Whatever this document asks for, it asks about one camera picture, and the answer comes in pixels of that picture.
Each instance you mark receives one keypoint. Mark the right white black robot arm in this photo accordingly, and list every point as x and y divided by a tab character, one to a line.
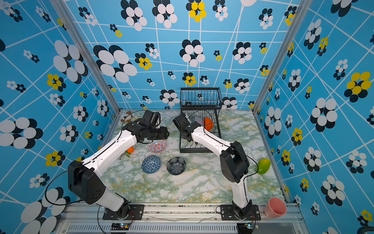
234	162

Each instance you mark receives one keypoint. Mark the lilac plastic bowl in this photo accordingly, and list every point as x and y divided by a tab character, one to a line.
199	120

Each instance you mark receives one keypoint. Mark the red white patterned bowl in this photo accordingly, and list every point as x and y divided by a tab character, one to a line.
157	146

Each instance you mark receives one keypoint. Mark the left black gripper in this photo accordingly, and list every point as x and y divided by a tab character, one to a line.
164	134

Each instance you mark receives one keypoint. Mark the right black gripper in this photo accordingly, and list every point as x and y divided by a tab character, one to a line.
194	124

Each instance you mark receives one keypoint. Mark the black patterned bowl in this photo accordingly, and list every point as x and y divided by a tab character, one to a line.
176	166

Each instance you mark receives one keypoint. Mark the pink plastic cup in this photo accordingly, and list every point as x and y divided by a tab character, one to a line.
275	208

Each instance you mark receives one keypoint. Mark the circuit board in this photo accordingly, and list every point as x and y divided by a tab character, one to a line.
120	226
244	228

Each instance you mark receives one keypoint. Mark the right circuit board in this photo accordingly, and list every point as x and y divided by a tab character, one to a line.
244	228

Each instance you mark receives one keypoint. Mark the left circuit board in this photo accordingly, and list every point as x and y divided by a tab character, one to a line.
120	226

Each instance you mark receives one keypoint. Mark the green mango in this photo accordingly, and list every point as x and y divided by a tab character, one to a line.
264	166

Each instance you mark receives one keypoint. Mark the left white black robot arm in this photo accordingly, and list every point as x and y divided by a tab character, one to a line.
84	177

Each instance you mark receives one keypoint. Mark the small plush toy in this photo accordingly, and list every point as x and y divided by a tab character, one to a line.
127	117

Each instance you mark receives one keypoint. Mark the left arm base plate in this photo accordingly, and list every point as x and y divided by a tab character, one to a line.
134	212

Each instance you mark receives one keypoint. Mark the black wire dish rack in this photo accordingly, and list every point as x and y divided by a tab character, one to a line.
202	102

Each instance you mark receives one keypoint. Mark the orange plastic bowl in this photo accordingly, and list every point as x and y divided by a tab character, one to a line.
208	124

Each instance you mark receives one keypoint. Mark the blue patterned bowl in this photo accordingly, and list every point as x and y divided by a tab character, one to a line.
151	164

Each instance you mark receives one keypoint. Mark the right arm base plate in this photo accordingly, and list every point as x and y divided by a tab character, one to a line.
233	212

